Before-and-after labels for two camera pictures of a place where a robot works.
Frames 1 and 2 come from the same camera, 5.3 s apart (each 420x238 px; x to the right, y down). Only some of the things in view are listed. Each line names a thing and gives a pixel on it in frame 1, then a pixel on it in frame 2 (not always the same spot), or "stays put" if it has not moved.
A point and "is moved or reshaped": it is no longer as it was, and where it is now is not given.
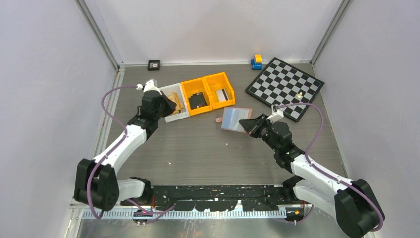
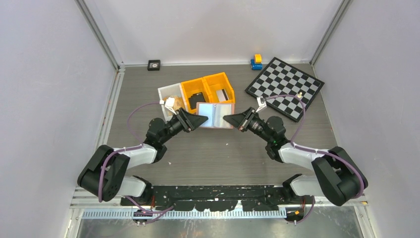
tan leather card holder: [231, 117] is moved or reshaped
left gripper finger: [170, 105] to [194, 121]
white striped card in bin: [222, 95] stays put
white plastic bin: [178, 89] stays put
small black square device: [153, 65] stays put
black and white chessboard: [281, 84] stays put
